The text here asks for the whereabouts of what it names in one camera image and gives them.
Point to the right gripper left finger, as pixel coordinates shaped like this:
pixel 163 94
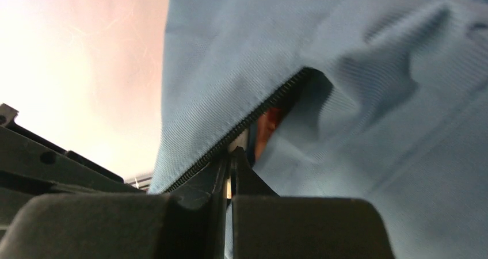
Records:
pixel 185 223

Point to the pink pen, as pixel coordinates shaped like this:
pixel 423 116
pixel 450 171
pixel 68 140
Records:
pixel 266 126

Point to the blue grey backpack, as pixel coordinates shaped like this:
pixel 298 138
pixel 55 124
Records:
pixel 395 111

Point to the beige wallet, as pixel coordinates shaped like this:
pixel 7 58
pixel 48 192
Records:
pixel 240 141

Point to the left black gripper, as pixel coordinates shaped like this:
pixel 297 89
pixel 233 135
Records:
pixel 32 166

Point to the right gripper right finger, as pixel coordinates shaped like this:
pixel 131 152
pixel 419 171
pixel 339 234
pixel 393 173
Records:
pixel 266 225

